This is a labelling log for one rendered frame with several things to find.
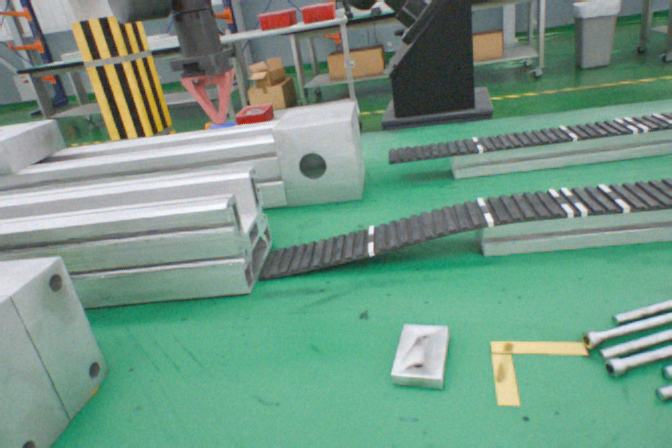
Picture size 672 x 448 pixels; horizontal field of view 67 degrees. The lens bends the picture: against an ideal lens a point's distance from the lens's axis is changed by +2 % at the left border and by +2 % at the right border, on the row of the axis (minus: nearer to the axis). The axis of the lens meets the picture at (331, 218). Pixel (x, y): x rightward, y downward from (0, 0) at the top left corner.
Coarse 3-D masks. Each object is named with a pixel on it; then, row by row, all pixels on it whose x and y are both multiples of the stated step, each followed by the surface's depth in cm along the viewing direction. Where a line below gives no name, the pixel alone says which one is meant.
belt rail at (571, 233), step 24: (600, 216) 40; (624, 216) 40; (648, 216) 39; (480, 240) 44; (504, 240) 42; (528, 240) 41; (552, 240) 41; (576, 240) 41; (600, 240) 41; (624, 240) 41; (648, 240) 40
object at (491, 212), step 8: (480, 200) 44; (488, 200) 44; (496, 200) 44; (480, 208) 43; (488, 208) 43; (496, 208) 42; (480, 216) 42; (488, 216) 41; (496, 216) 41; (504, 216) 41; (488, 224) 40; (496, 224) 40; (504, 224) 40
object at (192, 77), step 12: (192, 72) 70; (204, 72) 70; (228, 72) 70; (192, 84) 71; (204, 84) 71; (216, 84) 70; (228, 84) 71; (228, 96) 73; (204, 108) 73; (216, 120) 74
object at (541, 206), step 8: (528, 192) 44; (536, 192) 44; (544, 192) 44; (528, 200) 43; (536, 200) 43; (544, 200) 42; (536, 208) 41; (544, 208) 41; (552, 208) 41; (536, 216) 40; (544, 216) 40; (552, 216) 40; (560, 216) 40
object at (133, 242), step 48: (48, 192) 51; (96, 192) 48; (144, 192) 48; (192, 192) 47; (240, 192) 47; (0, 240) 43; (48, 240) 42; (96, 240) 43; (144, 240) 41; (192, 240) 41; (240, 240) 42; (96, 288) 44; (144, 288) 43; (192, 288) 43; (240, 288) 42
